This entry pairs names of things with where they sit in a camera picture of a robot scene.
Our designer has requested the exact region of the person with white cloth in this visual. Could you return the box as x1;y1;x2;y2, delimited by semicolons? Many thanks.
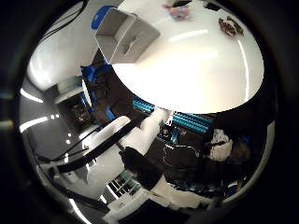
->
204;128;253;164

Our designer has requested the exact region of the thin black cable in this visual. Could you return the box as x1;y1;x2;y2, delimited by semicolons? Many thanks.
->
40;0;90;43

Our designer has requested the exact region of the thick black cable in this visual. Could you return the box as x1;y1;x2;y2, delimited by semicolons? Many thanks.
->
55;119;143;175

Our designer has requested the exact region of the blue aluminium rail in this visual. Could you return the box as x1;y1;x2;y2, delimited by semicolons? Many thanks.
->
130;95;156;115
171;111;214;134

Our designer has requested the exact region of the grey open box container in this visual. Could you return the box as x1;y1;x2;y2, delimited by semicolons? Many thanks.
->
94;7;162;65

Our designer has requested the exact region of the leopard plush toy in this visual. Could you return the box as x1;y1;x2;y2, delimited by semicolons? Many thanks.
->
218;16;245;37

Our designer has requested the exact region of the pink unicorn plush toy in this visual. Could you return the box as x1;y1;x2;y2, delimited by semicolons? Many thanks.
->
162;2;192;22

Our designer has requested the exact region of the blue chair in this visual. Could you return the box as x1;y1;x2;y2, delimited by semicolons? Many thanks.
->
90;5;117;31

